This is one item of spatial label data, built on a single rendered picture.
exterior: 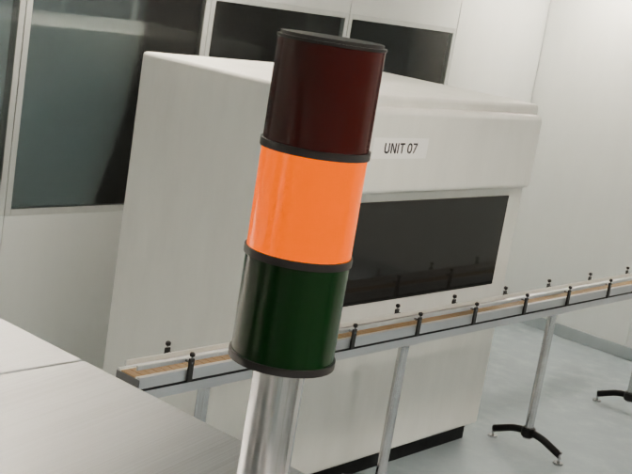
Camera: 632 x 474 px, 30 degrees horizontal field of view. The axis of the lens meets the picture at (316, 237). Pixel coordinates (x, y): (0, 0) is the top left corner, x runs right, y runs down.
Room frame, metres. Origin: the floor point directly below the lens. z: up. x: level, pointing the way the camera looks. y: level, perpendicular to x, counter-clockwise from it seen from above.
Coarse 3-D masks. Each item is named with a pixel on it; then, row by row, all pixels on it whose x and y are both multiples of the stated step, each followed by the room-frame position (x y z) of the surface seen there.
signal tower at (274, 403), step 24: (360, 48) 0.51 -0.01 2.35; (384, 48) 0.53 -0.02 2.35; (264, 144) 0.52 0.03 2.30; (288, 264) 0.51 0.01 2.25; (312, 264) 0.51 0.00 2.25; (336, 264) 0.51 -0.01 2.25; (240, 360) 0.51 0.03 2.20; (264, 384) 0.52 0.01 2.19; (288, 384) 0.52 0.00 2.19; (264, 408) 0.52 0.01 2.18; (288, 408) 0.52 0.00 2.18; (264, 432) 0.52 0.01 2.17; (288, 432) 0.52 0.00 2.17; (240, 456) 0.53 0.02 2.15; (264, 456) 0.52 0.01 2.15; (288, 456) 0.53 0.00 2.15
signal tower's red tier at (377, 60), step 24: (288, 48) 0.52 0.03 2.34; (312, 48) 0.51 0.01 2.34; (336, 48) 0.51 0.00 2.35; (288, 72) 0.51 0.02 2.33; (312, 72) 0.51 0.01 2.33; (336, 72) 0.51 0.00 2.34; (360, 72) 0.51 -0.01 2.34; (288, 96) 0.51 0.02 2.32; (312, 96) 0.51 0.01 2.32; (336, 96) 0.51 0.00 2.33; (360, 96) 0.51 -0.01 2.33; (288, 120) 0.51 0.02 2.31; (312, 120) 0.51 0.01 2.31; (336, 120) 0.51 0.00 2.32; (360, 120) 0.52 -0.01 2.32; (288, 144) 0.51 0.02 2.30; (312, 144) 0.51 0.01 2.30; (336, 144) 0.51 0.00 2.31; (360, 144) 0.52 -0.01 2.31
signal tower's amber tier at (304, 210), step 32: (288, 160) 0.51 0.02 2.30; (320, 160) 0.51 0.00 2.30; (256, 192) 0.52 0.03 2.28; (288, 192) 0.51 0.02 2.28; (320, 192) 0.51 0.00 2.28; (352, 192) 0.52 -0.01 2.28; (256, 224) 0.52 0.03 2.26; (288, 224) 0.51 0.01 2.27; (320, 224) 0.51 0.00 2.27; (352, 224) 0.52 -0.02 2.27; (288, 256) 0.51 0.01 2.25; (320, 256) 0.51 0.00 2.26
